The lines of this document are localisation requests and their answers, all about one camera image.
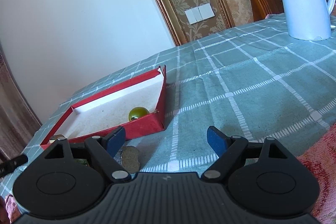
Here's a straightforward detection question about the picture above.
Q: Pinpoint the teal plaid bed sheet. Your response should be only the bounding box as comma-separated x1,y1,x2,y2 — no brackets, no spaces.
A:
24,14,335,173

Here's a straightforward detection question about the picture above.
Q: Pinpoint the white wall switch panel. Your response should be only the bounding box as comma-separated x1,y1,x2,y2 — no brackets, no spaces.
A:
185,3,215,25

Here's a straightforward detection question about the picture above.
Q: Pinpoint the beige floral curtain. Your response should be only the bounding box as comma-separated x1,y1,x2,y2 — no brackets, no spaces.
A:
0,55,41,162

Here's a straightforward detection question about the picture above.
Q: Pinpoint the red shallow cardboard box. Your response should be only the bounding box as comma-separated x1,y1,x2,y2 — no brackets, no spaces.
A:
40,67,166,149

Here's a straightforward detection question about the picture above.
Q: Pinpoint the dark eggplant chunk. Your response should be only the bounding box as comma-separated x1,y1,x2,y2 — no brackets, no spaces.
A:
114,145,141,174

